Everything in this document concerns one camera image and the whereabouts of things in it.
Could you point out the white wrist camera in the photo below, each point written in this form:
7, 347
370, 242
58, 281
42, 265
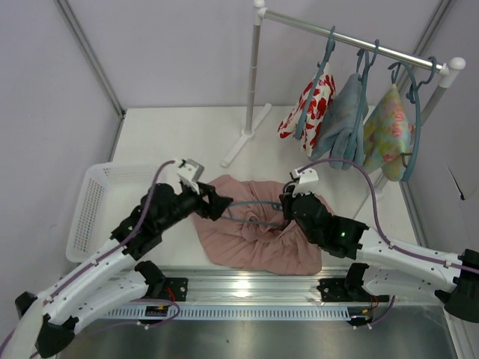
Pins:
189, 173
305, 181

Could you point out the white slotted cable duct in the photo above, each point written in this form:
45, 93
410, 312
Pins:
231, 312

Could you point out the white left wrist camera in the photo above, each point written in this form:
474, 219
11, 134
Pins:
189, 173

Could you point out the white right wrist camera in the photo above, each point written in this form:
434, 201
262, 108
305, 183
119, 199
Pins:
305, 181

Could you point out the pink pleated skirt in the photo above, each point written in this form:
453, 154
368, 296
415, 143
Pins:
283, 251

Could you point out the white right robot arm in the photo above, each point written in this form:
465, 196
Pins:
455, 276

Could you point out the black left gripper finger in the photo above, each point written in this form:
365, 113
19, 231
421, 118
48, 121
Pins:
214, 212
215, 200

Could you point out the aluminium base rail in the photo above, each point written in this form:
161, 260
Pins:
227, 286

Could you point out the light blue towel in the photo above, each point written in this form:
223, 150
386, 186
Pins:
342, 131

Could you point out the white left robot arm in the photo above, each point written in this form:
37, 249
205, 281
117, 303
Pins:
116, 274

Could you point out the blue plastic hanger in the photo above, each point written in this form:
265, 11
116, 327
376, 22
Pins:
275, 206

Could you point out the yellow floral cloth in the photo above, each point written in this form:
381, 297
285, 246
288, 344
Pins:
388, 134

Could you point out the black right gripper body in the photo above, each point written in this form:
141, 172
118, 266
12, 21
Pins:
290, 208

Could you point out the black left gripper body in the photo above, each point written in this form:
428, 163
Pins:
206, 200

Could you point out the white plastic basket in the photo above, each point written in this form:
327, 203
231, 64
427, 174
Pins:
109, 192

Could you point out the white metal clothes rack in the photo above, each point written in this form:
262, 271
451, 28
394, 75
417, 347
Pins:
288, 58

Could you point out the blue hanger with floral cloth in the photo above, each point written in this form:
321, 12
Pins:
330, 47

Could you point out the red floral white cloth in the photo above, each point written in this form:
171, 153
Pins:
324, 95

